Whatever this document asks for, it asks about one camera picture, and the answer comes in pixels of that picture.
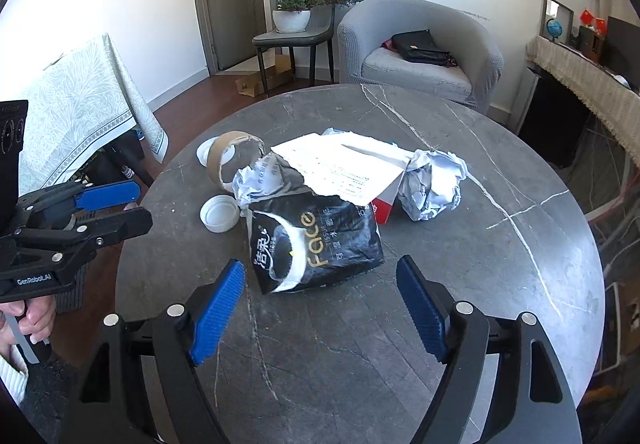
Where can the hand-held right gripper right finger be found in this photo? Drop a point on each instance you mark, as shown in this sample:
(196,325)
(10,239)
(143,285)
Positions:
(422,309)

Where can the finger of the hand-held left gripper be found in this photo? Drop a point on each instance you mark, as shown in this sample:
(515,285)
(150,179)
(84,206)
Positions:
(107,196)
(120,224)

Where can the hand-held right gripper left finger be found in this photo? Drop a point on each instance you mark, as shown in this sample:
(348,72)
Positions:
(217,314)

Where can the red and white carton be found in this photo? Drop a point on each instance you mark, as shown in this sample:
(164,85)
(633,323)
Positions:
(384,212)

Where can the black tissue packaging bag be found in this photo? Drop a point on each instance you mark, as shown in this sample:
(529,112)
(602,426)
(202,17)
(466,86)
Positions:
(320,239)

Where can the white paper sheet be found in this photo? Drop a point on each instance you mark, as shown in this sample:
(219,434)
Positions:
(340,163)

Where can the person's left hand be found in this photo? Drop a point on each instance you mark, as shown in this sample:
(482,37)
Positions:
(41,319)

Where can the table with green patterned tablecloth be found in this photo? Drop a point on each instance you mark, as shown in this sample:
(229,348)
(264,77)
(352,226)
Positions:
(75,113)

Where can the large white bottle cap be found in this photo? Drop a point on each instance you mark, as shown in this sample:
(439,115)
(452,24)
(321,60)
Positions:
(220,214)

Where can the small white dish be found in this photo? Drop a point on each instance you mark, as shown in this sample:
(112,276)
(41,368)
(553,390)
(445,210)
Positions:
(202,151)

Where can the cardboard tape roll core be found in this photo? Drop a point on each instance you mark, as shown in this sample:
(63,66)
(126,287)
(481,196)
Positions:
(214,163)

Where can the crumpled silver paper ball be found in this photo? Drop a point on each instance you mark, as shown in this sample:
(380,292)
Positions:
(430,189)

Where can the cardboard box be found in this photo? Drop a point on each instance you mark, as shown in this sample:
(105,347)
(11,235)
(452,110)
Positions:
(250,84)

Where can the black cabinet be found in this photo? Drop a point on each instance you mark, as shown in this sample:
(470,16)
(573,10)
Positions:
(550,118)

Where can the grey armchair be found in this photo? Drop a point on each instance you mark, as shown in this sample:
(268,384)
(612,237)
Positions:
(420,73)

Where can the grey dining chair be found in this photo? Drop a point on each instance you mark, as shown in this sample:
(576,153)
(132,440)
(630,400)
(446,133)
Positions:
(290,38)

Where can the potted plant in white pot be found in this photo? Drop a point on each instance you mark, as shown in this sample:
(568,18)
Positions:
(291,21)

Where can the black handbag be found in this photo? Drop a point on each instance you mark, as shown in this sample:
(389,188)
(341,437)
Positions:
(417,46)

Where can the beige lace cloth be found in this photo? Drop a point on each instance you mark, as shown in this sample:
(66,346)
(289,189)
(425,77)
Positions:
(600,88)

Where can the small blue globe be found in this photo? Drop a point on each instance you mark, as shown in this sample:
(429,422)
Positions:
(554,28)

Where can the black monitor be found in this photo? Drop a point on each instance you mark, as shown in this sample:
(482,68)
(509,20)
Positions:
(622,43)

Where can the framed mirror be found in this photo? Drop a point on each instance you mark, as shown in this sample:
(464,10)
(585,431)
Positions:
(565,6)

